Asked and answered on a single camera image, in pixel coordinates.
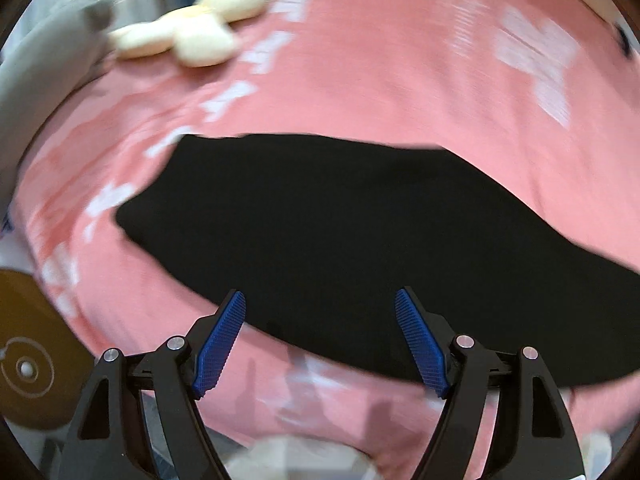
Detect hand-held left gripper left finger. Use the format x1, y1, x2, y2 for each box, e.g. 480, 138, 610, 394
59, 288, 247, 480

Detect cream plush toy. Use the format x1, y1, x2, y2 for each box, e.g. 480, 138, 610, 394
107, 0, 278, 68

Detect person's white shirt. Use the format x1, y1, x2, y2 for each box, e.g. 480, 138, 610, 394
225, 437, 372, 480

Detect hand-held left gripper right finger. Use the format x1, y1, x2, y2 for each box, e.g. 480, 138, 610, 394
394, 287, 587, 480

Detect pink printed blanket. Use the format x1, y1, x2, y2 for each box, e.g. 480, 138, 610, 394
10, 0, 640, 480

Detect grey plush toy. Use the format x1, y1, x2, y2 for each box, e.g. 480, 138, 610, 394
0, 0, 116, 201

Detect black pants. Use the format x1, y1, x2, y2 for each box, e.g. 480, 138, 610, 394
115, 132, 640, 390

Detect round golden-brown stool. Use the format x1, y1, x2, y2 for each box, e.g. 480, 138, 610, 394
0, 269, 98, 432

